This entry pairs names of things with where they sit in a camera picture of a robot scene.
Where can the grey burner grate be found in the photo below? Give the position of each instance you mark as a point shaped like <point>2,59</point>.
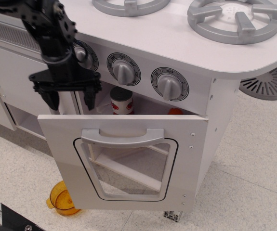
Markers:
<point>130,8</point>
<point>237,22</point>

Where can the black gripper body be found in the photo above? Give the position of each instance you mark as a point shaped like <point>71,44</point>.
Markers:
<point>66,75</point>

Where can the white side cabinet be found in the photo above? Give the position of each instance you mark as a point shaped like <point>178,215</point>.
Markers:
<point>19,58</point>

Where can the grey oven door handle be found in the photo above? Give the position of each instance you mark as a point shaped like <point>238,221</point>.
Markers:
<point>151,137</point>

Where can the grey stove knob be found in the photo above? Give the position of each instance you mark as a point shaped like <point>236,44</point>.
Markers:
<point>169,84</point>
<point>123,69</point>
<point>85,55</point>

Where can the orange toy food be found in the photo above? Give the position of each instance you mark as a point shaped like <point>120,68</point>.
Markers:
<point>175,111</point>

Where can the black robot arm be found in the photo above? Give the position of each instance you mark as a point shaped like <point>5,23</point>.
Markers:
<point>48,24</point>

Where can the grey slotted round plate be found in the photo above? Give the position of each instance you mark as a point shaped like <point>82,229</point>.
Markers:
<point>262,87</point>

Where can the white oven door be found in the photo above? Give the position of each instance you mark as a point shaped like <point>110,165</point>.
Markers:
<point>163,176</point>

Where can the grey middle stove knob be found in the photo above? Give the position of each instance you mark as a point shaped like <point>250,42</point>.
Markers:
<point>123,69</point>

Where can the white toy kitchen stove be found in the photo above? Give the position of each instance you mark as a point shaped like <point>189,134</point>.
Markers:
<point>185,62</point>

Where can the grey left burner grate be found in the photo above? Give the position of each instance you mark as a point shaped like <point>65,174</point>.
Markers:
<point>130,8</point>

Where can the grey right stove knob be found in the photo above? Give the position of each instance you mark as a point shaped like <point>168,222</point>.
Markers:
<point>169,84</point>

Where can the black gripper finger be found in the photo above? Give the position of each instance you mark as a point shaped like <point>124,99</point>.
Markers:
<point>52,99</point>
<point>89,98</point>

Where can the black base with screw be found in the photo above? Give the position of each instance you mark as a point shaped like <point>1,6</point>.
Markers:
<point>12,221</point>

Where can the aluminium extrusion foot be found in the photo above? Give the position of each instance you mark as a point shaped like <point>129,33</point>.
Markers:
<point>173,215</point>

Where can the grey right burner grate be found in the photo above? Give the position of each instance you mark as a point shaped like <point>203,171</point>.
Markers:
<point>237,22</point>

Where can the orange transparent toy pot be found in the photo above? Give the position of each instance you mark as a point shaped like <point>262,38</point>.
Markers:
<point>61,201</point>

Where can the grey left stove knob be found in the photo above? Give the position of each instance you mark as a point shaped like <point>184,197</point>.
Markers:
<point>85,55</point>

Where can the red white toy can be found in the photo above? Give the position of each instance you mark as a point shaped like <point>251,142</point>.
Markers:
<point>121,101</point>

